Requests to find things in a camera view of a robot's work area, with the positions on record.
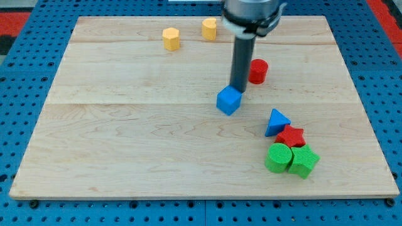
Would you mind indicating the green star block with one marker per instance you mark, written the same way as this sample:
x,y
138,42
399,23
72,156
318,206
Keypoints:
x,y
303,162

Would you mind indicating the blue triangle block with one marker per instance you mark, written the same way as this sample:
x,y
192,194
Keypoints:
x,y
276,123

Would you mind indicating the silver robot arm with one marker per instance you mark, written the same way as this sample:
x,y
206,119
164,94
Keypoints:
x,y
247,19

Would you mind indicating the green cylinder block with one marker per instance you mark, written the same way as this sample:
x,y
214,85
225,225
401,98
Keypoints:
x,y
278,158

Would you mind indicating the blue cube block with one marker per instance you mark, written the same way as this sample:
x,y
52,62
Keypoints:
x,y
228,100

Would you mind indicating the red cylinder block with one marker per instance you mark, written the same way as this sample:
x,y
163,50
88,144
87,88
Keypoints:
x,y
258,71

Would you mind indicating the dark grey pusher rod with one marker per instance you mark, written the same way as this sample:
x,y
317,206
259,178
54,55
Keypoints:
x,y
241,63

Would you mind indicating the red star block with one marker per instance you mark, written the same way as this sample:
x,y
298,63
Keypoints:
x,y
291,136

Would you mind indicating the light wooden board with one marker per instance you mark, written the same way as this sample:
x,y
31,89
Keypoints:
x,y
126,119

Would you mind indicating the yellow heart block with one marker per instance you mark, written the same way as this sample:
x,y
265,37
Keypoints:
x,y
209,28

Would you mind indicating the yellow hexagon block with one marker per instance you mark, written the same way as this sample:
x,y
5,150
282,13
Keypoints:
x,y
171,39

